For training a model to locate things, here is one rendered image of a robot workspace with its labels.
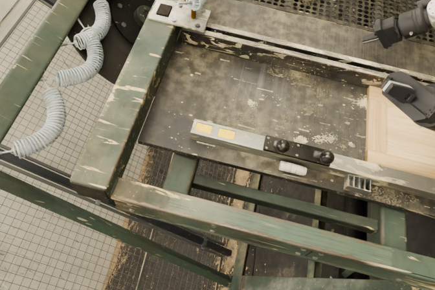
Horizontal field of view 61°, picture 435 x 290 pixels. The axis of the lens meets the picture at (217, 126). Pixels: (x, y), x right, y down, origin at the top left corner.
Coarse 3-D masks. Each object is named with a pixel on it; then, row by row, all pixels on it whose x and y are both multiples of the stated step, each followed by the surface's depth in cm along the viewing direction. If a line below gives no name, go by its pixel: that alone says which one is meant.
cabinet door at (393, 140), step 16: (368, 96) 125; (384, 96) 125; (368, 112) 121; (384, 112) 121; (400, 112) 122; (368, 128) 118; (384, 128) 118; (400, 128) 119; (416, 128) 120; (368, 144) 114; (384, 144) 115; (400, 144) 116; (416, 144) 116; (432, 144) 117; (368, 160) 112; (384, 160) 112; (400, 160) 113; (416, 160) 113; (432, 160) 114; (432, 176) 111
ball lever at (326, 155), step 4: (316, 152) 107; (320, 152) 107; (324, 152) 96; (328, 152) 96; (332, 152) 96; (316, 156) 106; (320, 156) 97; (324, 156) 96; (328, 156) 95; (332, 156) 95; (320, 160) 97; (324, 160) 96; (328, 160) 95; (332, 160) 96
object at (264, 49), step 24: (192, 24) 121; (216, 48) 128; (240, 48) 126; (264, 48) 124; (288, 48) 126; (312, 48) 126; (312, 72) 128; (336, 72) 125; (360, 72) 123; (384, 72) 125; (408, 72) 124
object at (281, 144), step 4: (280, 140) 97; (284, 140) 96; (276, 144) 97; (280, 144) 96; (284, 144) 96; (288, 144) 96; (276, 148) 97; (280, 148) 96; (284, 148) 96; (288, 148) 96; (280, 152) 97; (284, 152) 97
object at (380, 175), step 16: (192, 128) 109; (224, 128) 110; (224, 144) 110; (240, 144) 108; (256, 144) 108; (288, 160) 109; (336, 160) 108; (352, 160) 109; (368, 176) 107; (384, 176) 107; (400, 176) 108; (416, 176) 108; (416, 192) 108; (432, 192) 106
